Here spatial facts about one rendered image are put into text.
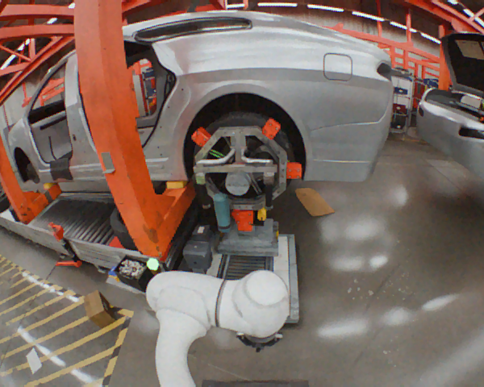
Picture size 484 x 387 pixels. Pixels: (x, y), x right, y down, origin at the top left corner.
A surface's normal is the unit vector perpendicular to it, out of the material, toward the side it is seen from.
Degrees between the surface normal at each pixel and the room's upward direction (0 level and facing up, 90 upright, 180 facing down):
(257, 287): 4
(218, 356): 0
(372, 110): 90
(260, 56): 90
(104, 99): 90
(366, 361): 0
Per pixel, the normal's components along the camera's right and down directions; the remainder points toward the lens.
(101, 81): -0.13, 0.54
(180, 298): -0.01, -0.82
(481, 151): -0.84, 0.33
